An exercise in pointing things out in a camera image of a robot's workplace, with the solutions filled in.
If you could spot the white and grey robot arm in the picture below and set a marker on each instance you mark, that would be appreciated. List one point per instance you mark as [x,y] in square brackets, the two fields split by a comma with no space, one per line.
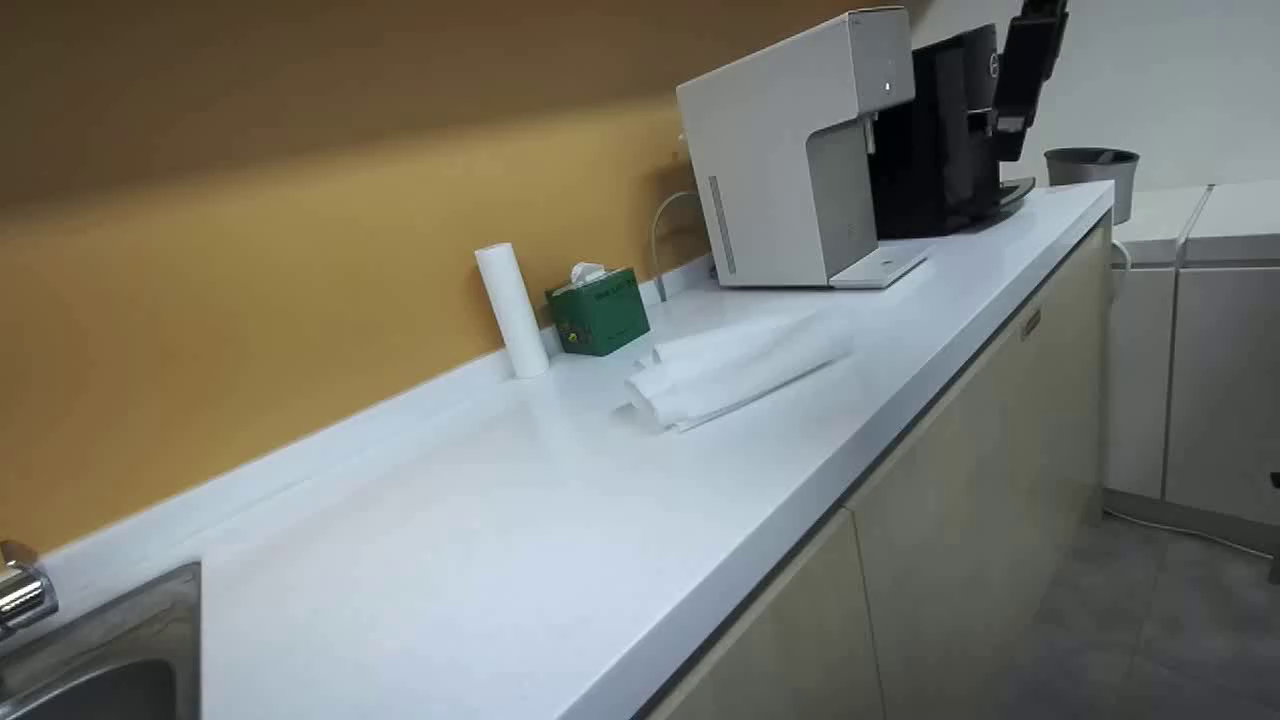
[1025,65]

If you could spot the green tissue box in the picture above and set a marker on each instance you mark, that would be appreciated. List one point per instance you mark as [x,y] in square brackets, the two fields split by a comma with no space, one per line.
[598,314]

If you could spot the beige counter cabinet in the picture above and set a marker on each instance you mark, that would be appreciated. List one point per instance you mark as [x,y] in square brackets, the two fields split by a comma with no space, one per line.
[906,606]

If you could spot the black coffee machine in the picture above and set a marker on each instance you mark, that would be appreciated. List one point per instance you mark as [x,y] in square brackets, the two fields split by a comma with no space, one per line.
[937,156]

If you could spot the grey trash bin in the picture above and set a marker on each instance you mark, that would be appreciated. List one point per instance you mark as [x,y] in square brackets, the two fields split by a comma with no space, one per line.
[1108,170]

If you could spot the white side cabinet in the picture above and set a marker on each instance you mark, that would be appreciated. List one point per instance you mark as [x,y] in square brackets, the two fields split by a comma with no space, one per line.
[1194,353]

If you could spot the stainless steel sink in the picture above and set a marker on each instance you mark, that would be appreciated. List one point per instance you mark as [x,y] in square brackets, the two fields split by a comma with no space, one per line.
[135,656]

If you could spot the chrome faucet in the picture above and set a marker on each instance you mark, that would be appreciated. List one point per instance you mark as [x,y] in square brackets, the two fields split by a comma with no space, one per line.
[26,589]

